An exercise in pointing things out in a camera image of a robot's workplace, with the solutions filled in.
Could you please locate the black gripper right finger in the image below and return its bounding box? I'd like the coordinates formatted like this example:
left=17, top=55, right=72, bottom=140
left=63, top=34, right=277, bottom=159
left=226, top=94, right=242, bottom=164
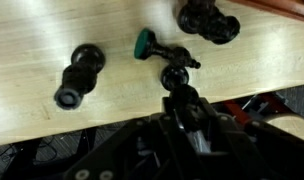
left=190, top=98, right=304, bottom=180

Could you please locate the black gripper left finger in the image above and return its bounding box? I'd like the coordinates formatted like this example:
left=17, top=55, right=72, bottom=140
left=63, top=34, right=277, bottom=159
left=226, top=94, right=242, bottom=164
left=63, top=98, right=192, bottom=180

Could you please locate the black chess pawn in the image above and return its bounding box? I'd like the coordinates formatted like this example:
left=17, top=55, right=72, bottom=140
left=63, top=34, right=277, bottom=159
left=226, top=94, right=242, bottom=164
left=160, top=65, right=199, bottom=108

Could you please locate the black chess piece lying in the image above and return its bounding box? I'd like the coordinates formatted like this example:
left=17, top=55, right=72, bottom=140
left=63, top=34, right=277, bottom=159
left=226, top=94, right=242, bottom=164
left=54, top=44, right=105, bottom=110
left=177, top=0, right=241, bottom=45

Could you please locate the black chess piece green base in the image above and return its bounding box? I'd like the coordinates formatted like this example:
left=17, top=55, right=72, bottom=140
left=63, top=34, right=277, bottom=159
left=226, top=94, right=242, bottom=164
left=134, top=28, right=201, bottom=69

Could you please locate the wooden framed chess board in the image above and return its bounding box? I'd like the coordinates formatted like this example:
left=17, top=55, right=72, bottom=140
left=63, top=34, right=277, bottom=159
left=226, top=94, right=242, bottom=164
left=231, top=0, right=304, bottom=21

